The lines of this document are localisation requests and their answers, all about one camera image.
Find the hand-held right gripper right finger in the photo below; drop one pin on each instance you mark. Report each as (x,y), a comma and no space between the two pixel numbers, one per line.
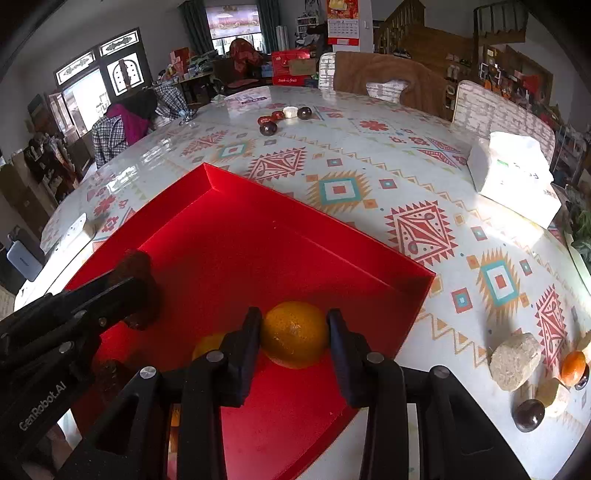
(340,346)

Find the chair with brown cover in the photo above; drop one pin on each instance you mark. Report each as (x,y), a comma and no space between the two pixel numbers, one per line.
(383,76)

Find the orange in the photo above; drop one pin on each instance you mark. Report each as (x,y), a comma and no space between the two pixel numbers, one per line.
(574,367)
(174,429)
(207,345)
(294,334)

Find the red jujube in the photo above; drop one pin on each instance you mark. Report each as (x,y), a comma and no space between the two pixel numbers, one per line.
(265,120)
(277,114)

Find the wooden staircase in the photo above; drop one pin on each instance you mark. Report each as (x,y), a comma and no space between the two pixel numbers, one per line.
(425,32)

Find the white tissue pack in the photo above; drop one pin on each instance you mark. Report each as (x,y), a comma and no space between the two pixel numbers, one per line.
(512,182)

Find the window with patterned frame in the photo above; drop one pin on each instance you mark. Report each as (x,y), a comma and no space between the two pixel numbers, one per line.
(99,74)

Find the dark round fruit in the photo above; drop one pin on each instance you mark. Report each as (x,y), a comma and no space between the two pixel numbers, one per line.
(268,128)
(528,415)
(304,113)

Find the grey power bank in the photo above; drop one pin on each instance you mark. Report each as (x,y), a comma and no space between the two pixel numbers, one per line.
(24,261)

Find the wall calendar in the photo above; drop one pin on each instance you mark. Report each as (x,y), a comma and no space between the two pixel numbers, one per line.
(343,21)

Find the patterned tablecloth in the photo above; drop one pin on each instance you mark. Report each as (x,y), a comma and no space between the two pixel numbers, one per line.
(392,152)

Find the chair draped with clothes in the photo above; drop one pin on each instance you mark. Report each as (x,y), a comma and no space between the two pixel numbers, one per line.
(124,124)

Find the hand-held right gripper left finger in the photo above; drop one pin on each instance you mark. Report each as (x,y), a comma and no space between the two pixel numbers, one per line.
(249,341)

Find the chair with lace cover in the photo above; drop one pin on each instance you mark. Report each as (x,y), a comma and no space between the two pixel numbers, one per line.
(503,115)

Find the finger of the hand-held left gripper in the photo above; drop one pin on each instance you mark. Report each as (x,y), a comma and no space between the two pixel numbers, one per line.
(124,307)
(83,293)

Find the white puffed rice cake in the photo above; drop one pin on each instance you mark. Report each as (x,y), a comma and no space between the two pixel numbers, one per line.
(554,399)
(515,362)
(289,112)

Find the brown date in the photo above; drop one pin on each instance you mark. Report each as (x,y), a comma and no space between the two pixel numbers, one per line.
(111,378)
(138,265)

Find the red gift box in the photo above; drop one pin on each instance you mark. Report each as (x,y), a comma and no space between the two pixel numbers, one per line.
(293,67)

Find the plate of green leaves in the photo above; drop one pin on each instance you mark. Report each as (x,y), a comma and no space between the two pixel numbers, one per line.
(581,230)

